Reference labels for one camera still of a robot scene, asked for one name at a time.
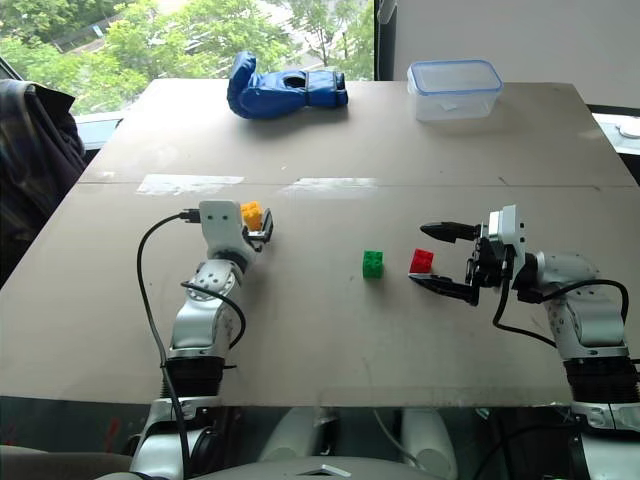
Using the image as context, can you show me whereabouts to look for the dark window frame post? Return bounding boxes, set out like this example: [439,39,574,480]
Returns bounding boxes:
[372,0,397,82]

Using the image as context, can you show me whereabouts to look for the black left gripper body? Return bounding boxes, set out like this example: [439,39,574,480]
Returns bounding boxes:
[242,227,274,253]

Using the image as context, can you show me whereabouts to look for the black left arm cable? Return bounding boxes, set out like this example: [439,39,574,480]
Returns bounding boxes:
[136,208,202,479]

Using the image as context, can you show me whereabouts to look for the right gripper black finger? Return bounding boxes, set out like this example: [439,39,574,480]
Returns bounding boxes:
[407,272,474,304]
[419,219,482,245]

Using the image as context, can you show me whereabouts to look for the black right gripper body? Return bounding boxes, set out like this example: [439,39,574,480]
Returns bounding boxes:
[464,232,517,307]

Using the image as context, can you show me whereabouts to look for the red toy brick cube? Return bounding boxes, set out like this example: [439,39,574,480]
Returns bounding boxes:
[408,248,436,276]

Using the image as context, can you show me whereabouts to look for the green toy brick cube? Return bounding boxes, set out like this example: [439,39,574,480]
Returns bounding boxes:
[361,249,386,279]

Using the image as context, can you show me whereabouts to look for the thin black left arm wire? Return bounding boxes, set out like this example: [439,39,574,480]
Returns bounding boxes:
[180,281,248,352]

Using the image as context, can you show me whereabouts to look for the orange toy brick cube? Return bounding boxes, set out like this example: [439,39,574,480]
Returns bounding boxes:
[240,200,264,233]

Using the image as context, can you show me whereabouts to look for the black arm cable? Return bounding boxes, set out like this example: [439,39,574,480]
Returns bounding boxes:
[492,277,631,351]
[136,208,202,479]

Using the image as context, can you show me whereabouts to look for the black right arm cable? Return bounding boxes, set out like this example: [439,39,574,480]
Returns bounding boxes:
[492,277,631,351]

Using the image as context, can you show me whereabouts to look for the clear container with blue lid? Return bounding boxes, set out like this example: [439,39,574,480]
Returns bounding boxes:
[406,59,505,124]

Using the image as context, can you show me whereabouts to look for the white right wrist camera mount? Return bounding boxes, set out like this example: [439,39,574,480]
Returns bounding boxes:
[487,203,528,274]

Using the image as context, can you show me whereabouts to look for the white rounded robot shell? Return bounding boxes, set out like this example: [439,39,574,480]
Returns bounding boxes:
[258,407,335,464]
[399,408,459,480]

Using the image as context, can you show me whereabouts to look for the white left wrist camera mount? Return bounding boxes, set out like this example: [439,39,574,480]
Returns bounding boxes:
[198,200,251,257]

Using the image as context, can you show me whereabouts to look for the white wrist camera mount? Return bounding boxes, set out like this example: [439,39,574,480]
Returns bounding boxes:
[198,200,251,257]
[487,203,528,274]

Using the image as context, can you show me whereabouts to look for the grey cushion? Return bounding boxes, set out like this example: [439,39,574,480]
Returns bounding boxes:
[0,443,135,480]

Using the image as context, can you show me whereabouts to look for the dark plaid jacket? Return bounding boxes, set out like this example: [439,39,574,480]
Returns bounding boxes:
[0,78,87,291]

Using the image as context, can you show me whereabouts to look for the blue boxing glove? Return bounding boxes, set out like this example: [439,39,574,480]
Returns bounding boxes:
[226,50,350,121]

